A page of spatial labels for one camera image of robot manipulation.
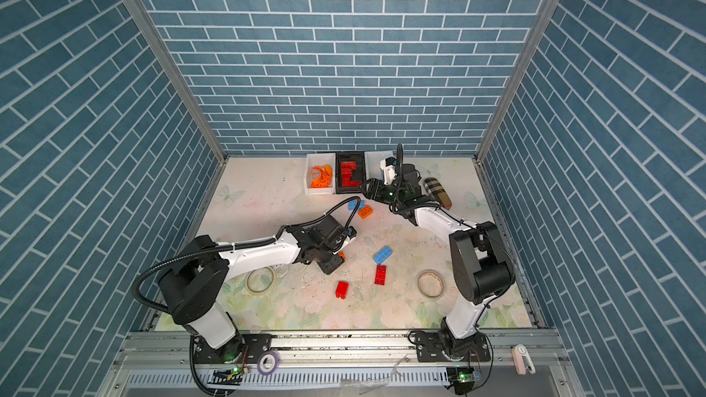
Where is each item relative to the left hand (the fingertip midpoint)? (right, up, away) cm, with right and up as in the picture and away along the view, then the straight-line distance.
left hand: (341, 259), depth 89 cm
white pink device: (+49, -21, -18) cm, 56 cm away
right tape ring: (+29, -7, -2) cm, 30 cm away
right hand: (+8, +23, +1) cm, 25 cm away
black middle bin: (+5, +29, +28) cm, 41 cm away
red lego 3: (+1, -7, -6) cm, 10 cm away
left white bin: (-10, +28, +20) cm, 36 cm away
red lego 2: (+13, -5, -2) cm, 14 cm away
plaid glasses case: (+36, +21, +17) cm, 45 cm away
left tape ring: (-26, -6, -2) cm, 26 cm away
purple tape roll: (-16, -22, -18) cm, 32 cm away
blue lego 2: (+14, +1, +2) cm, 14 cm away
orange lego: (+8, +14, +14) cm, 21 cm away
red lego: (0, +31, +26) cm, 41 cm away
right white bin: (+11, +33, +27) cm, 44 cm away
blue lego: (+4, +19, -8) cm, 21 cm away
